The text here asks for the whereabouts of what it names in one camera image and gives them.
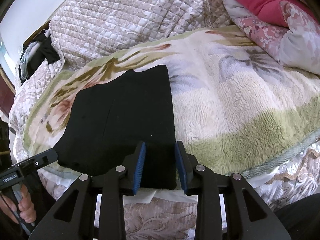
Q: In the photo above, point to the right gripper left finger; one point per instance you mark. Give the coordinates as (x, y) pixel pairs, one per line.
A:
(92, 207)

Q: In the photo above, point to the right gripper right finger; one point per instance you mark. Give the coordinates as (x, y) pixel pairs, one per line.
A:
(227, 206)

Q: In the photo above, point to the black pants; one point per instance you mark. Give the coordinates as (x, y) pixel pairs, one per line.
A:
(107, 122)

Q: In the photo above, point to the person's left hand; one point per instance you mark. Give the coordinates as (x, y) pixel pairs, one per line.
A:
(26, 207)

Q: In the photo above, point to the floral fleece blanket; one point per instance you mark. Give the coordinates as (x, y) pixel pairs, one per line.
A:
(235, 108)

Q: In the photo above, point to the dark clothes pile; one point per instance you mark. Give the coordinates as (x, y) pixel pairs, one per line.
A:
(35, 53)

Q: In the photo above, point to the pink floral rolled comforter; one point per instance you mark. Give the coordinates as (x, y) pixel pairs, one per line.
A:
(287, 30)

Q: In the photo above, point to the quilted beige bedspread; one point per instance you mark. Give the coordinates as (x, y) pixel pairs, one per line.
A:
(85, 30)

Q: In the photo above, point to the magenta pink pillow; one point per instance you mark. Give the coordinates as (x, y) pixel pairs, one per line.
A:
(270, 11)

